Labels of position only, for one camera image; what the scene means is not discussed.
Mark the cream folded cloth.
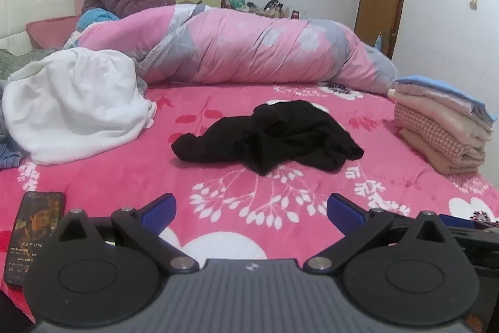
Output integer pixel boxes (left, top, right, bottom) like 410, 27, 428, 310
388, 89, 494, 143

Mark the pink pillow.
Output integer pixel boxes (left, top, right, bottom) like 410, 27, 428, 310
26, 15, 82, 50

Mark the black printed t-shirt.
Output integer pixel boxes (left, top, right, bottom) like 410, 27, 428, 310
172, 100, 365, 176

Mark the pink floral blanket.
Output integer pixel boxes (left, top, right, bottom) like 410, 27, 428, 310
0, 81, 499, 318

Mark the blue denim garment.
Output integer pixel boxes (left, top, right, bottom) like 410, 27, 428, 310
0, 138, 29, 170

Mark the tan folded cloth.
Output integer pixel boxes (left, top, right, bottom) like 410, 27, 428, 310
398, 128, 481, 175

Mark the blue folded cloth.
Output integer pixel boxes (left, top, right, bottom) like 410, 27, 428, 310
393, 75, 489, 119

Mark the pink checked folded cloth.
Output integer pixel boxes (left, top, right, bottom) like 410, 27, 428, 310
395, 104, 486, 164

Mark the pink white headboard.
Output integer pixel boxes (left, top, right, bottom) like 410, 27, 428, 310
0, 0, 84, 53

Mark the white garment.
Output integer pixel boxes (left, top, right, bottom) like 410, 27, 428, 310
2, 47, 157, 166

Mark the dresser clutter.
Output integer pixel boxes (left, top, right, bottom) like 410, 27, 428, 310
221, 0, 303, 19

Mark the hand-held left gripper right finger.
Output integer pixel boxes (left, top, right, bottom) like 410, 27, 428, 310
303, 193, 453, 274

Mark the green patterned cloth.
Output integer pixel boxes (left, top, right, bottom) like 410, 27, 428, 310
0, 48, 59, 80

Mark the pink grey floral quilt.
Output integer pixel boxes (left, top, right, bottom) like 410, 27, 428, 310
64, 3, 400, 95

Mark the light pink folded cloth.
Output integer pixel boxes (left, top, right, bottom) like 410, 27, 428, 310
390, 82, 481, 112

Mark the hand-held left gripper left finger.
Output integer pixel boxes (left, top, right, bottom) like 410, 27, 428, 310
52, 193, 200, 274

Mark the black smartphone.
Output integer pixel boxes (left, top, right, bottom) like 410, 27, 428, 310
4, 191, 66, 287

